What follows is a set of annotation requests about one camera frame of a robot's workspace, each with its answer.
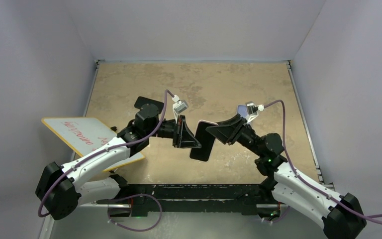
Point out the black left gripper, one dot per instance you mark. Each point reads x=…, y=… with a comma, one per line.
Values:
x=182, y=137

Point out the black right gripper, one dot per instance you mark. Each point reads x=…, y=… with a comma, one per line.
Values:
x=228, y=131

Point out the purple smartphone with black screen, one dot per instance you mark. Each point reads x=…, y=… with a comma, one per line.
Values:
x=207, y=142

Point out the lavender phone case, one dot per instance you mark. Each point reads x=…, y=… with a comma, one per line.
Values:
x=242, y=110

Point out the black phone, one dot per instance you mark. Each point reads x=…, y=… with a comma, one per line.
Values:
x=143, y=101

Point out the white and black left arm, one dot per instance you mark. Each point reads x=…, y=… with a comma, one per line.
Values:
x=62, y=188

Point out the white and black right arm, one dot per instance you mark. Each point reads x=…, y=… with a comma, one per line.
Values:
x=340, y=217

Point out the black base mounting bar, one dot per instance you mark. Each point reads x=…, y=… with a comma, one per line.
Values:
x=194, y=198

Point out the white board with yellow edge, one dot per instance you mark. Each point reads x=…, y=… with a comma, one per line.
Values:
x=82, y=134

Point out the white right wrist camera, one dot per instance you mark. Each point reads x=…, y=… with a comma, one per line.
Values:
x=252, y=111

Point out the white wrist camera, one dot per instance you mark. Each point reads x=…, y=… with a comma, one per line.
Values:
x=252, y=111
x=178, y=107

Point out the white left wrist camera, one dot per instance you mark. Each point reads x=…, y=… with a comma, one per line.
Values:
x=178, y=107

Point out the aluminium frame rail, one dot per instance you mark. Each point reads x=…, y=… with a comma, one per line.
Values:
x=92, y=204

